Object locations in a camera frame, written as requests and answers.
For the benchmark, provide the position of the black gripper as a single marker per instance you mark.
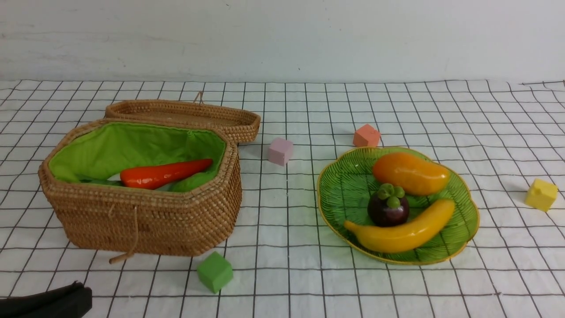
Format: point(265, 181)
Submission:
point(71, 301)

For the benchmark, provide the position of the orange carrot with leaves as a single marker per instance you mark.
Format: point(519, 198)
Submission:
point(154, 177)

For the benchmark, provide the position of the green cucumber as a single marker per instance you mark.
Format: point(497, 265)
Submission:
point(193, 182)

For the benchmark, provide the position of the yellow banana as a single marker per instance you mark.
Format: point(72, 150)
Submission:
point(408, 236)

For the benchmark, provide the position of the purple mangosteen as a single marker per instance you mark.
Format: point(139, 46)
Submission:
point(388, 206)

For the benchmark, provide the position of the orange yellow mango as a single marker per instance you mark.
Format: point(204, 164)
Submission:
point(418, 177)

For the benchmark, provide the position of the white radish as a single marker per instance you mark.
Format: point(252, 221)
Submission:
point(115, 178)

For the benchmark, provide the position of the green foam cube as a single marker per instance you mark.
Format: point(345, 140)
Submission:
point(215, 272)

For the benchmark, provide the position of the woven wicker basket green lining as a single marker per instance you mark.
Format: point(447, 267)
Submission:
point(118, 218)

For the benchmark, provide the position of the white grid-pattern tablecloth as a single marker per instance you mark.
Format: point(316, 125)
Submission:
point(287, 263)

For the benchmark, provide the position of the woven wicker basket lid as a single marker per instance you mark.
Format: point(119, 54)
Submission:
point(240, 125)

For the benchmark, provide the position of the pink foam cube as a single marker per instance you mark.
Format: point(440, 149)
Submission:
point(280, 151)

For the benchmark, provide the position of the green glass leaf plate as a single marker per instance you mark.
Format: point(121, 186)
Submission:
point(345, 186)

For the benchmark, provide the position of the orange foam cube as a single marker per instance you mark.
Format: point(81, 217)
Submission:
point(366, 136)

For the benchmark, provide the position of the yellow foam cube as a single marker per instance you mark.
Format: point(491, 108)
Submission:
point(541, 195)

